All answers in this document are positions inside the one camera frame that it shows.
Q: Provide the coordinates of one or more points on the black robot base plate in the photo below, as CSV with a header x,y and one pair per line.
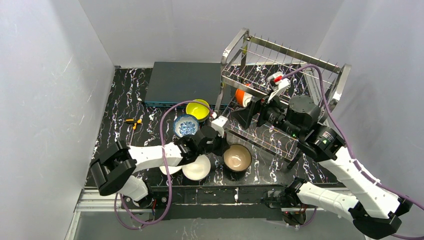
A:
x,y
263,201

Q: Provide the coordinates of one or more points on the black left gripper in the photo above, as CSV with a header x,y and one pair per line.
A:
x,y
220,145

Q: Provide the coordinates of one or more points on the stainless steel dish rack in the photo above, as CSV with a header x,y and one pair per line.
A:
x,y
248,61

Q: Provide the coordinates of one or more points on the dark teal network switch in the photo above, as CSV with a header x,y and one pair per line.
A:
x,y
174,82

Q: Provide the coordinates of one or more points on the orange white bowl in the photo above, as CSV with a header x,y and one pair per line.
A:
x,y
242,98

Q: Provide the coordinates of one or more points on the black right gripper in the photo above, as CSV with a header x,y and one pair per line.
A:
x,y
261,112

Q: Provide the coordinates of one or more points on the white round bowl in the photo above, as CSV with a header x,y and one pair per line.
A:
x,y
197,170

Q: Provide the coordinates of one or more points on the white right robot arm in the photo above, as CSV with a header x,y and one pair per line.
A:
x,y
374,211

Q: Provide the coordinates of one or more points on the white square bowl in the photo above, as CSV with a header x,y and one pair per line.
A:
x,y
171,169

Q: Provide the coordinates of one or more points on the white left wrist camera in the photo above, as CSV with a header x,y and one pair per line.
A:
x,y
218,123

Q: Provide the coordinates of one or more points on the orange black small tool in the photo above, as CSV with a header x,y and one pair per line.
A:
x,y
133,122

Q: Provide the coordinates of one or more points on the blue white patterned bowl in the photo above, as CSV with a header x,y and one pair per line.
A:
x,y
184,125

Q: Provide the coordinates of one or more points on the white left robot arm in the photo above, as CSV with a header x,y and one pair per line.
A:
x,y
113,170

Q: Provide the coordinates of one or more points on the yellow bowl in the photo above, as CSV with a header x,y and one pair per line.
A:
x,y
199,110

